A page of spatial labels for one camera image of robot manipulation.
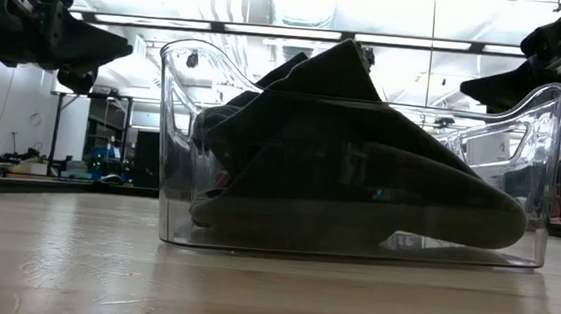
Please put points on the dark olive cloth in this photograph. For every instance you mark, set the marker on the dark olive cloth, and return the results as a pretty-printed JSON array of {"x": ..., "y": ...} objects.
[{"x": 358, "y": 193}]

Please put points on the clear plastic bin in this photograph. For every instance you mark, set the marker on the clear plastic bin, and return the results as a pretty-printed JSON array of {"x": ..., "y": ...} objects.
[
  {"x": 170, "y": 218},
  {"x": 450, "y": 140}
]

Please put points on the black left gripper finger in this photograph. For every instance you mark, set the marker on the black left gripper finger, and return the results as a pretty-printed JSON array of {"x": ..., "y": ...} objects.
[
  {"x": 98, "y": 47},
  {"x": 78, "y": 80}
]

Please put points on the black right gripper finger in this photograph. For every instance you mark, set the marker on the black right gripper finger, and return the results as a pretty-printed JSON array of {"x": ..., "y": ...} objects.
[
  {"x": 507, "y": 84},
  {"x": 510, "y": 108}
]

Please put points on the black ceiling camera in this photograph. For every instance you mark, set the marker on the black ceiling camera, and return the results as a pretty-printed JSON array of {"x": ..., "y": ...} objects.
[{"x": 193, "y": 59}]

